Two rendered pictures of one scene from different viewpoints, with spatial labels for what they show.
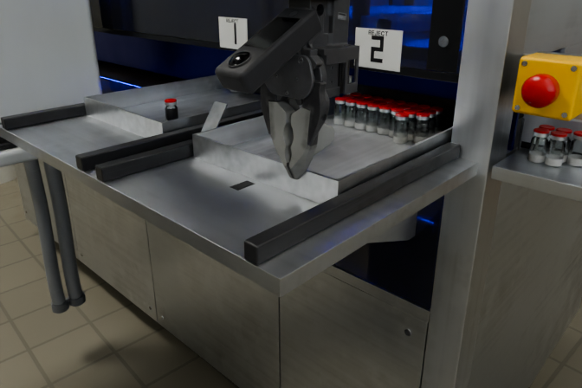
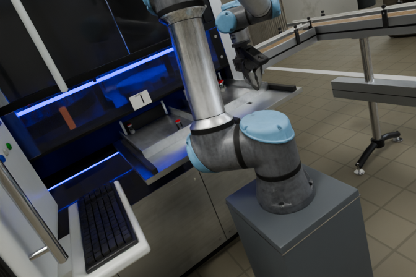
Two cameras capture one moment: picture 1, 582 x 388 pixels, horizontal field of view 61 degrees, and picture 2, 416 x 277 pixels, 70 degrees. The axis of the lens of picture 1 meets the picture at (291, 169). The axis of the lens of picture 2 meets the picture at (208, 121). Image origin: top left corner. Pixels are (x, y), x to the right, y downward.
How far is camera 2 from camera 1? 1.22 m
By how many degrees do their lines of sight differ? 62
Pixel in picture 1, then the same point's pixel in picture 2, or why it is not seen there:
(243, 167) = (241, 101)
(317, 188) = (263, 88)
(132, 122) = (184, 132)
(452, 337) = not seen: hidden behind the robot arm
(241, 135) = not seen: hidden behind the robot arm
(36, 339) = not seen: outside the picture
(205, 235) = (281, 98)
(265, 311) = (202, 202)
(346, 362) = (238, 178)
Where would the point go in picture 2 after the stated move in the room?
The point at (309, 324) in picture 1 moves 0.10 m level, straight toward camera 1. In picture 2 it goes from (221, 182) to (239, 180)
